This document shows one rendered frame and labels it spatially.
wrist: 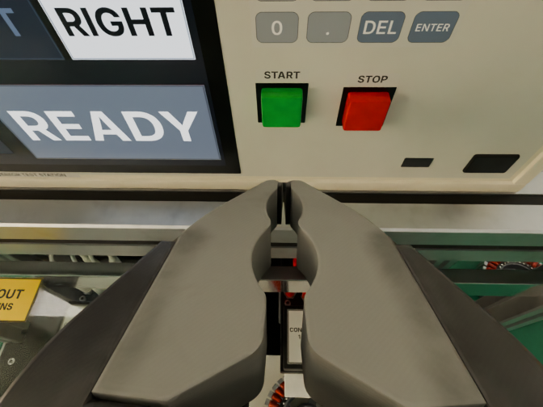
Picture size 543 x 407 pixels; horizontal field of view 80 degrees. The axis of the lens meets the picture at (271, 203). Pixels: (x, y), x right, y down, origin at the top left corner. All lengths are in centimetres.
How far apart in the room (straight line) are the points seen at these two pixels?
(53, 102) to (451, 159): 20
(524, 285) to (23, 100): 34
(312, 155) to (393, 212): 6
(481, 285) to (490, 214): 8
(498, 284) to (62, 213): 31
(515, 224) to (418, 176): 6
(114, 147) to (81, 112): 2
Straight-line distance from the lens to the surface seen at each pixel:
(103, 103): 18
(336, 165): 19
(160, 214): 21
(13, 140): 22
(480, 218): 23
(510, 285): 31
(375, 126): 16
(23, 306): 28
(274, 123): 16
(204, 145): 18
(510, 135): 20
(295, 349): 37
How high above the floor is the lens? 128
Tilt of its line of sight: 58 degrees down
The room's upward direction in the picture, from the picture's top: 2 degrees counter-clockwise
